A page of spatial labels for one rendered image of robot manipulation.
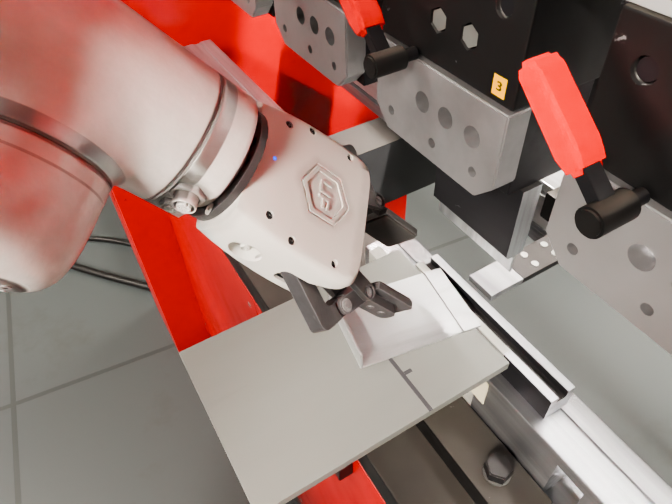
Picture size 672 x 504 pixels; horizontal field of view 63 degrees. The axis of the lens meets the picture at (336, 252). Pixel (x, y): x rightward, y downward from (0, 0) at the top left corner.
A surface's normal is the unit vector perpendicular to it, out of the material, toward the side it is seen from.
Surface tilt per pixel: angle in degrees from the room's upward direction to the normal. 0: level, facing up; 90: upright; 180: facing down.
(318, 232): 53
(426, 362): 0
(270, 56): 90
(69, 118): 60
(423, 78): 90
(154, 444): 0
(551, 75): 39
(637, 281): 90
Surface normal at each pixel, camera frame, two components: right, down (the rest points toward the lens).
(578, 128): 0.30, -0.17
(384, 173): 0.51, 0.60
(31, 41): 0.50, 0.20
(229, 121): 0.67, -0.10
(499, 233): -0.86, 0.39
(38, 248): 0.84, 0.44
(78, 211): 0.95, 0.21
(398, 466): -0.04, -0.70
